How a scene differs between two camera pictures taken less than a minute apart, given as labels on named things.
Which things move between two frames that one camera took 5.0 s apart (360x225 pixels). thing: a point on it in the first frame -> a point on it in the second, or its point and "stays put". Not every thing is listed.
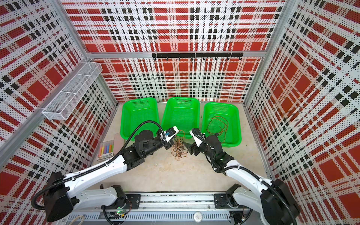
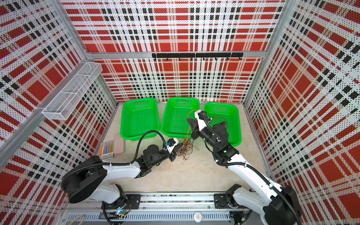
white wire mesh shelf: x=63 y=102 stays put
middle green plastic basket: x=183 y=113 stays put
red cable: x=227 y=128 stays put
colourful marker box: x=106 y=150 stays put
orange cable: x=179 y=146 -> x=189 y=124
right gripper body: x=196 y=150 -> x=206 y=133
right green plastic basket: x=224 y=118 stays put
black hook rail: x=198 y=55 stays put
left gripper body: x=168 y=145 -> x=172 y=156
